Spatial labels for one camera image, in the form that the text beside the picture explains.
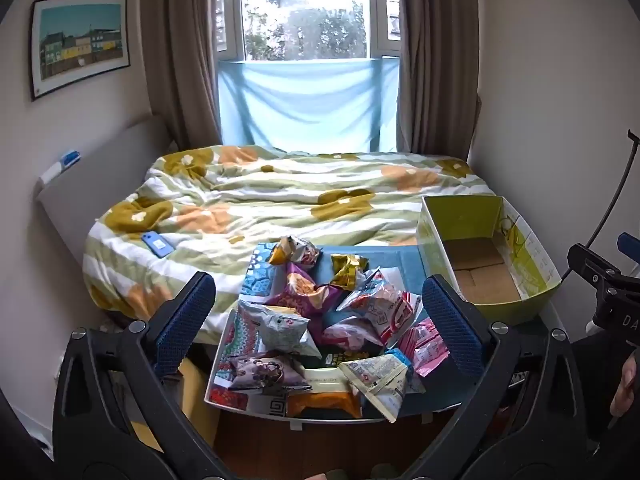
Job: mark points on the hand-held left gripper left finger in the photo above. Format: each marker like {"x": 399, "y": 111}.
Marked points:
{"x": 187, "y": 310}

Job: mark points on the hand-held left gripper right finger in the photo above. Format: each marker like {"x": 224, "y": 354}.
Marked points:
{"x": 450, "y": 320}

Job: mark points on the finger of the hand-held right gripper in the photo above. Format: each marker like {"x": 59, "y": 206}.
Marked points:
{"x": 592, "y": 260}
{"x": 630, "y": 245}

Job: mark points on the white and pink snack packet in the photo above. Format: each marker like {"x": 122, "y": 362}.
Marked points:
{"x": 385, "y": 305}

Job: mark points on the green cardboard box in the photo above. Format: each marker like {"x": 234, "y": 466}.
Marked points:
{"x": 465, "y": 220}

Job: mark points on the purple snack packet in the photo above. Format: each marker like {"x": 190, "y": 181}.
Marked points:
{"x": 300, "y": 290}

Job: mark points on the person's right hand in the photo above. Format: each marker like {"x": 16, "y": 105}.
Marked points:
{"x": 627, "y": 390}

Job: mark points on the small pink snack packet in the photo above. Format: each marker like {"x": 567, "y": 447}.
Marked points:
{"x": 427, "y": 350}

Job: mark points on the blue phone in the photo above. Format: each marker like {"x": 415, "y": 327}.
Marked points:
{"x": 157, "y": 245}

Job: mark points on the teal fabric table cover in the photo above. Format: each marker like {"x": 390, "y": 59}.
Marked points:
{"x": 405, "y": 260}

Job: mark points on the white blue-cornered snack packet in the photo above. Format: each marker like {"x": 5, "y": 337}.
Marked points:
{"x": 380, "y": 380}

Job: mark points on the silver blue snack packet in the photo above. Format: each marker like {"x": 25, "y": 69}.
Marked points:
{"x": 280, "y": 330}

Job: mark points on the mauve figure snack packet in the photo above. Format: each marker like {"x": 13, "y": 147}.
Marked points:
{"x": 265, "y": 372}

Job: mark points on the translucent pinkish snack packet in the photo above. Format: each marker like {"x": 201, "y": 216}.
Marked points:
{"x": 350, "y": 332}

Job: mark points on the dark green cracker packet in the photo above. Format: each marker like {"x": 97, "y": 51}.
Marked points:
{"x": 345, "y": 357}

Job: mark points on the gold snack packet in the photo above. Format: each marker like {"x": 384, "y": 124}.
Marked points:
{"x": 350, "y": 270}

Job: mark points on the silver and orange snack packet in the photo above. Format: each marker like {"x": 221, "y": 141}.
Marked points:
{"x": 297, "y": 252}

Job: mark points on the cream snack box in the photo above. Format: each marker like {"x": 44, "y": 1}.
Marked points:
{"x": 325, "y": 380}

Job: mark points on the floral duvet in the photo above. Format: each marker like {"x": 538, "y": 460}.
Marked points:
{"x": 280, "y": 195}

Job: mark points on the grey bed headboard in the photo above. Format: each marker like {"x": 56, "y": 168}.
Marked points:
{"x": 100, "y": 170}

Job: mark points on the blue and white gadget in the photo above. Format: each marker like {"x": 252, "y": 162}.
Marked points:
{"x": 70, "y": 157}

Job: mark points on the light blue window cloth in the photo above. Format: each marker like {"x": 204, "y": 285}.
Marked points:
{"x": 310, "y": 105}

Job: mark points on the brown curtain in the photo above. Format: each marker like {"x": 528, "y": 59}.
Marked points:
{"x": 435, "y": 60}
{"x": 175, "y": 60}

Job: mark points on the framed building picture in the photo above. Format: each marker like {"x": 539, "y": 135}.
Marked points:
{"x": 80, "y": 40}

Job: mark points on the window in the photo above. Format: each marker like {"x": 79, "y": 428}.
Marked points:
{"x": 310, "y": 10}

